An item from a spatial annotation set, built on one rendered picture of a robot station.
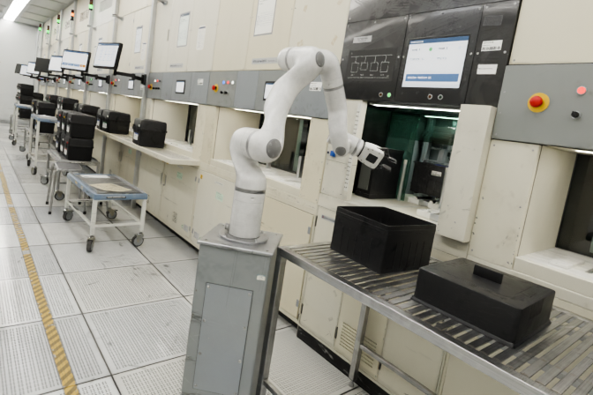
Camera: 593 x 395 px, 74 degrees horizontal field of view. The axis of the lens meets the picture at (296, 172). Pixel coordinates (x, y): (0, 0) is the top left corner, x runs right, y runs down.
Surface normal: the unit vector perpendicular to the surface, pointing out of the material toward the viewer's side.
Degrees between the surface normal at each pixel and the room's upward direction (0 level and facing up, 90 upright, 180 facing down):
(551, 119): 90
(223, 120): 90
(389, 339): 90
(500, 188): 90
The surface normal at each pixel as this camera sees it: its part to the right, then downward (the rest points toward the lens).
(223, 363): -0.09, 0.10
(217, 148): 0.63, 0.18
